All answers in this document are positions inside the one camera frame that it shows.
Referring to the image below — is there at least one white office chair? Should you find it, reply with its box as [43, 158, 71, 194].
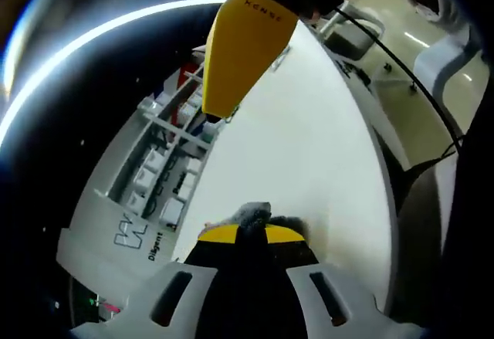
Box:
[411, 38, 489, 103]

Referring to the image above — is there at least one long ceiling light strip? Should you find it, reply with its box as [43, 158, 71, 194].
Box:
[0, 0, 229, 140]

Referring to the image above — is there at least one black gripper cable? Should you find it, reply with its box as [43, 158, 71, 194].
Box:
[333, 5, 464, 178]

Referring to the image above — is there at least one grey seat office chair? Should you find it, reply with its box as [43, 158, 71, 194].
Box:
[318, 8, 421, 96]

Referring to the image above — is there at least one grey towel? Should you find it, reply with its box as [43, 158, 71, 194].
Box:
[206, 201, 323, 267]

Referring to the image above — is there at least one grey metal shelving unit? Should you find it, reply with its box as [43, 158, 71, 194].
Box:
[93, 63, 233, 232]

